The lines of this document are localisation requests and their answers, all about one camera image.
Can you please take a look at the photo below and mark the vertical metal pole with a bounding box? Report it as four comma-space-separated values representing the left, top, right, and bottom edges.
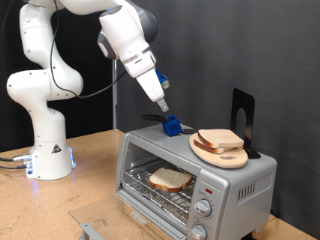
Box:
111, 59, 119, 130

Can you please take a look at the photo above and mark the base cable with silver connector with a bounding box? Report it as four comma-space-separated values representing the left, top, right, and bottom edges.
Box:
0, 153, 33, 164

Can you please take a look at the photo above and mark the round wooden cutting board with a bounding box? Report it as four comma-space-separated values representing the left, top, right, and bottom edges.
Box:
188, 132, 250, 170

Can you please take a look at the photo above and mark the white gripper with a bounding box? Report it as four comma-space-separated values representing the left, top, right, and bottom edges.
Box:
124, 53, 170, 113

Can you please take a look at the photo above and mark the metal spatula with blue block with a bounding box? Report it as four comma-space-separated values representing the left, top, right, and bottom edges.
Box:
142, 113, 198, 138

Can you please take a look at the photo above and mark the wire oven rack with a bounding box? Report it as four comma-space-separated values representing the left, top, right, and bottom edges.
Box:
123, 158, 198, 224

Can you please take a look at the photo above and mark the black base cable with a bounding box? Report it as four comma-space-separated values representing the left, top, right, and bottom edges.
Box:
0, 163, 29, 171

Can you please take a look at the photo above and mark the silver oven knob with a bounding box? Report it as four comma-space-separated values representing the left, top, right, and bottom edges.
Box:
189, 224, 208, 240
194, 199, 213, 218

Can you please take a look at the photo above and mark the wooden box under oven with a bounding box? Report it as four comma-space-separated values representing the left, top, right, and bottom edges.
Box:
123, 201, 169, 240

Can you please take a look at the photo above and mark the glass oven door with handle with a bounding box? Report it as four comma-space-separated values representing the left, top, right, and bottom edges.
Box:
68, 193, 188, 240

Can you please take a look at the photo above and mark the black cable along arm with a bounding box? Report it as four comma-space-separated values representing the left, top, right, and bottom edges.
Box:
49, 0, 129, 100

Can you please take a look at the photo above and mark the white bread slice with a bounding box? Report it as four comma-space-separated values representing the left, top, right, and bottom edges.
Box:
148, 167, 194, 194

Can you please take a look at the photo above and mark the black metal bookend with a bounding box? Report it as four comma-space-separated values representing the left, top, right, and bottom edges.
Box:
229, 87, 262, 160

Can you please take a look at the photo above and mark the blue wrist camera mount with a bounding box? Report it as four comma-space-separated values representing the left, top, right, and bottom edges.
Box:
155, 68, 170, 90

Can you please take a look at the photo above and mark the silver toaster oven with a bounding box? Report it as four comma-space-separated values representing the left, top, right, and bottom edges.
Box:
114, 120, 278, 240

